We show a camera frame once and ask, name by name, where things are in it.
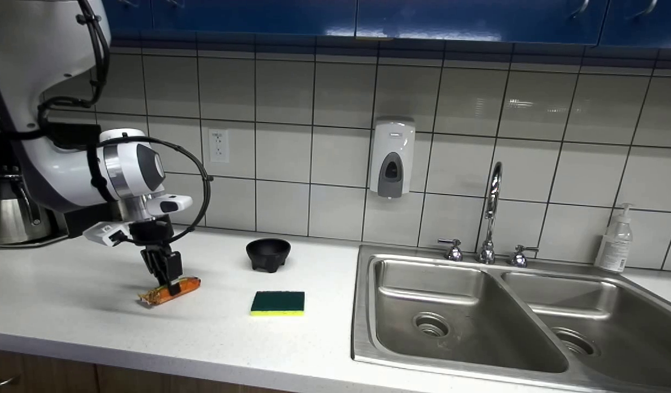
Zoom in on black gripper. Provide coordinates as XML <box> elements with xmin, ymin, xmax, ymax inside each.
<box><xmin>127</xmin><ymin>213</ymin><xmax>185</xmax><ymax>287</ymax></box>

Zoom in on orange snack bar packet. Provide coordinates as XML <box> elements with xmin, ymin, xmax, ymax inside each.
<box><xmin>133</xmin><ymin>273</ymin><xmax>204</xmax><ymax>309</ymax></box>

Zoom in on small black bowl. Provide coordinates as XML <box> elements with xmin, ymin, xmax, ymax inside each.
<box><xmin>245</xmin><ymin>236</ymin><xmax>294</xmax><ymax>274</ymax></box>

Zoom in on green and yellow sponge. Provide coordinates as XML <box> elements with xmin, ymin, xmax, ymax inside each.
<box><xmin>246</xmin><ymin>287</ymin><xmax>309</xmax><ymax>318</ymax></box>

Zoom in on wooden lower cabinet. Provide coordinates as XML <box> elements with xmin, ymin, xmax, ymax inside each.
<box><xmin>0</xmin><ymin>346</ymin><xmax>282</xmax><ymax>393</ymax></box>

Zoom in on steel coffee carafe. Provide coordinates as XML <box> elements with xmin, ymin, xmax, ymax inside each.
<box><xmin>0</xmin><ymin>170</ymin><xmax>57</xmax><ymax>246</ymax></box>

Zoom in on round sink drain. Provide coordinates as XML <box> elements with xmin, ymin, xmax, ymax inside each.
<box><xmin>556</xmin><ymin>330</ymin><xmax>598</xmax><ymax>360</ymax></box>
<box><xmin>412</xmin><ymin>309</ymin><xmax>453</xmax><ymax>338</ymax></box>

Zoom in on stainless steel double sink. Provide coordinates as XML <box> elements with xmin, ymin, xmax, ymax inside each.
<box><xmin>349</xmin><ymin>241</ymin><xmax>671</xmax><ymax>393</ymax></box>

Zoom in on chrome faucet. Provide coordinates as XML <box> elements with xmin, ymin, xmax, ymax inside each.
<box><xmin>475</xmin><ymin>158</ymin><xmax>505</xmax><ymax>266</ymax></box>

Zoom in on blue upper cabinet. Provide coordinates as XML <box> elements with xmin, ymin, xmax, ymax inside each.
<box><xmin>100</xmin><ymin>0</ymin><xmax>671</xmax><ymax>51</ymax></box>

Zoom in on clear pump soap bottle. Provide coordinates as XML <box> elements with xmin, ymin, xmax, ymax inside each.
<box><xmin>593</xmin><ymin>202</ymin><xmax>635</xmax><ymax>274</ymax></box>

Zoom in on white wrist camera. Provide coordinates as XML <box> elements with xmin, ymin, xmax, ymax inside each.
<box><xmin>83</xmin><ymin>219</ymin><xmax>133</xmax><ymax>249</ymax></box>

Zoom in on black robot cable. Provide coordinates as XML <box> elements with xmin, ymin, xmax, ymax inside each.
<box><xmin>35</xmin><ymin>0</ymin><xmax>215</xmax><ymax>246</ymax></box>

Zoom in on white wall outlet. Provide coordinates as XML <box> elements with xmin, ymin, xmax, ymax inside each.
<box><xmin>206</xmin><ymin>123</ymin><xmax>234</xmax><ymax>165</ymax></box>

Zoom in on white wall soap dispenser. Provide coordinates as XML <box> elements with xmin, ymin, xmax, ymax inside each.
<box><xmin>366</xmin><ymin>118</ymin><xmax>418</xmax><ymax>201</ymax></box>

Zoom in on chrome faucet handle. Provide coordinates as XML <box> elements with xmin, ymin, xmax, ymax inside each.
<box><xmin>435</xmin><ymin>236</ymin><xmax>468</xmax><ymax>263</ymax></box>
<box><xmin>510</xmin><ymin>241</ymin><xmax>542</xmax><ymax>267</ymax></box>

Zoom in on metal upper cabinet handle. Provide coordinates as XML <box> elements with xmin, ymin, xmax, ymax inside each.
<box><xmin>563</xmin><ymin>0</ymin><xmax>593</xmax><ymax>22</ymax></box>
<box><xmin>628</xmin><ymin>0</ymin><xmax>662</xmax><ymax>22</ymax></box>

